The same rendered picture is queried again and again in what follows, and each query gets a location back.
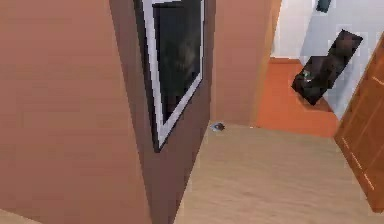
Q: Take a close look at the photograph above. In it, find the brown wooden room door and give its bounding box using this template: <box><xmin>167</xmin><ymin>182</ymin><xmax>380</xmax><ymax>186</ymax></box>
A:
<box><xmin>333</xmin><ymin>32</ymin><xmax>384</xmax><ymax>214</ymax></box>

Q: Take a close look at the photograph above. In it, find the black framed wall picture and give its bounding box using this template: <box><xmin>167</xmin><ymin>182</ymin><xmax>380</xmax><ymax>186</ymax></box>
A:
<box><xmin>133</xmin><ymin>0</ymin><xmax>206</xmax><ymax>154</ymax></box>

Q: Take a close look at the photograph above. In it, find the dark teal wall object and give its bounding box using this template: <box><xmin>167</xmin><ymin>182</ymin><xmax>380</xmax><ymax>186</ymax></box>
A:
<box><xmin>315</xmin><ymin>0</ymin><xmax>333</xmax><ymax>14</ymax></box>

